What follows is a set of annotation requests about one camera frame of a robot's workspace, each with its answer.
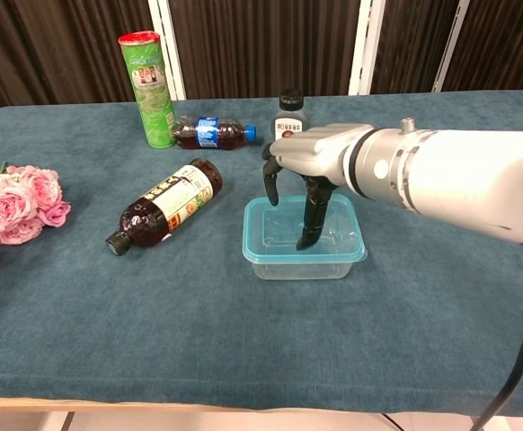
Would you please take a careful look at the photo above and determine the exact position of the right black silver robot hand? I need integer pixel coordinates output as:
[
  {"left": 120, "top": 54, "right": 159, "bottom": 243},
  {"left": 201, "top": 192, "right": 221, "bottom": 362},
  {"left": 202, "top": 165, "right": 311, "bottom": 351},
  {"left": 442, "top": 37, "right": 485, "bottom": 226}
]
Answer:
[{"left": 261, "top": 123, "right": 375, "bottom": 251}]

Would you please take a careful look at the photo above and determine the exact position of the blue plastic lid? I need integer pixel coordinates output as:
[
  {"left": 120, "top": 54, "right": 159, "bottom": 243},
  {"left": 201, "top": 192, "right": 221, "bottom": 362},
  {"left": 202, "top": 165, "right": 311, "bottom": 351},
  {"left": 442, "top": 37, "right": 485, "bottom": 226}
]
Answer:
[{"left": 242, "top": 195, "right": 368, "bottom": 266}]

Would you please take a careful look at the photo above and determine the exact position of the clear plastic food container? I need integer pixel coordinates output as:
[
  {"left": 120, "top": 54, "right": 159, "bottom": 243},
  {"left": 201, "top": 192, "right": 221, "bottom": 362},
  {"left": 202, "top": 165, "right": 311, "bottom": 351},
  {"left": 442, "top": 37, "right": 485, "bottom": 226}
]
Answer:
[{"left": 248, "top": 258, "right": 357, "bottom": 282}]

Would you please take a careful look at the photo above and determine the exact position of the green chips can red lid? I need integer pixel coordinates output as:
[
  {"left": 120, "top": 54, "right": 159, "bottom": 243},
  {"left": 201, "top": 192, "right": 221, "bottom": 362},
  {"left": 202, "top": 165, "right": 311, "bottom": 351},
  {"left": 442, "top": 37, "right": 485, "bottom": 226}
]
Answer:
[{"left": 117, "top": 30, "right": 177, "bottom": 149}]

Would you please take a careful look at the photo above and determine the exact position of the grey mushroom sauce bottle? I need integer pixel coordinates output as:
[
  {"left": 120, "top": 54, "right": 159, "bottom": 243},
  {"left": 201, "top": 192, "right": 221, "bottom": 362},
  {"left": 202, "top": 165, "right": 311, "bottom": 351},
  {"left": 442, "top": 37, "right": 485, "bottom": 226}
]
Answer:
[{"left": 272, "top": 88, "right": 312, "bottom": 140}]

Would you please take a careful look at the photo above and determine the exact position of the cola bottle blue label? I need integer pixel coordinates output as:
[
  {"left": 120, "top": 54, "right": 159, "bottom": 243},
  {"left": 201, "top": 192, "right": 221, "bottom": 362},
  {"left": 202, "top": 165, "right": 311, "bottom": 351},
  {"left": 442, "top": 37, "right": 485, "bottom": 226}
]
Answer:
[{"left": 170, "top": 115, "right": 262, "bottom": 151}]

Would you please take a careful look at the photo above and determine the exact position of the dark brown partition screen panel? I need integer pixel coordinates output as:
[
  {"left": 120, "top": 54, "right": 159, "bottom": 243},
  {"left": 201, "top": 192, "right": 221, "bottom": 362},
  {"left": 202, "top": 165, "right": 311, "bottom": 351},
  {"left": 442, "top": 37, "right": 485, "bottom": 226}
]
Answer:
[
  {"left": 371, "top": 0, "right": 461, "bottom": 95},
  {"left": 169, "top": 0, "right": 362, "bottom": 101},
  {"left": 443, "top": 0, "right": 523, "bottom": 93},
  {"left": 0, "top": 0, "right": 155, "bottom": 111}
]

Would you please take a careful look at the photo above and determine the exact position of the dark tea bottle white label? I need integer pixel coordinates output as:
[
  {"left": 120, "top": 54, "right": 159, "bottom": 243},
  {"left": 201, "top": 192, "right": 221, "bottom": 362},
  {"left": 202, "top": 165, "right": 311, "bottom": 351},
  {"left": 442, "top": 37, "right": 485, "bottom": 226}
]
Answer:
[{"left": 104, "top": 157, "right": 224, "bottom": 257}]

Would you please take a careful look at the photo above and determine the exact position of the teal table cloth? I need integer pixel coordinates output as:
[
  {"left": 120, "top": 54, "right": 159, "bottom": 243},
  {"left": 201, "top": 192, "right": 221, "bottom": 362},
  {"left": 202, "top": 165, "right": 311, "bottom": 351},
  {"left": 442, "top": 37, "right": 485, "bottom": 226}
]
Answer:
[{"left": 0, "top": 89, "right": 523, "bottom": 414}]

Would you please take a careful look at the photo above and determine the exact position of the pink rose bouquet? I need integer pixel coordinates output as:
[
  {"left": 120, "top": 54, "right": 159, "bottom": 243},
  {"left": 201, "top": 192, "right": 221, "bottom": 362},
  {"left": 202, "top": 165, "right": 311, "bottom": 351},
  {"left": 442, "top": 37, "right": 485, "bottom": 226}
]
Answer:
[{"left": 0, "top": 161, "right": 72, "bottom": 246}]

